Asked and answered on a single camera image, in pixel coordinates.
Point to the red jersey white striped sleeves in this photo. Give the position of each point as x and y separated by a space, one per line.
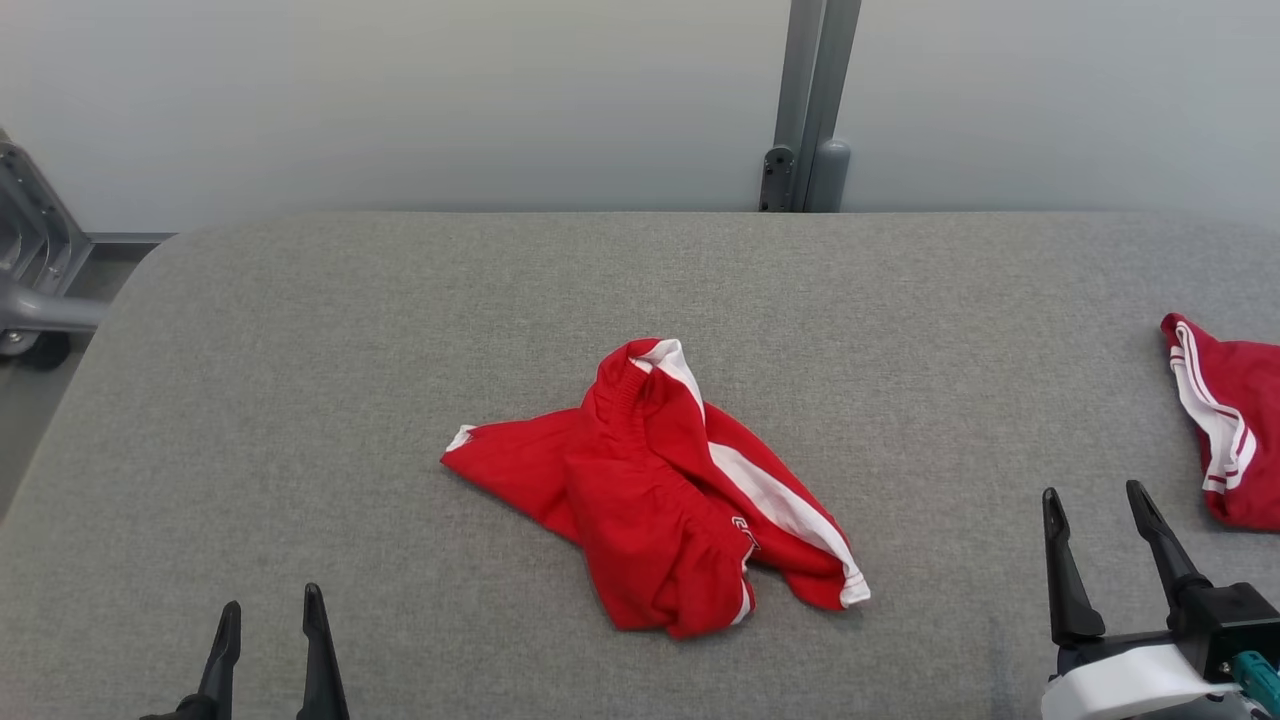
1245 420

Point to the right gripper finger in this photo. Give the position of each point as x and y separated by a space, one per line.
1165 550
1070 580

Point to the grey metal wheeled frame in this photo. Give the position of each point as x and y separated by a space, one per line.
35 270

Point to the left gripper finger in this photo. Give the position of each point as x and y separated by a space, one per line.
220 670
322 670

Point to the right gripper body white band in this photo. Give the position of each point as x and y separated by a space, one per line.
1130 685

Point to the red shorts white side stripe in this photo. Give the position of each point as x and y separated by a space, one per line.
650 500

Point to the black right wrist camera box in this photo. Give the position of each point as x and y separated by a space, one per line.
1230 620

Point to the grey metal wall post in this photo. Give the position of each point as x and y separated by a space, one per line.
810 110

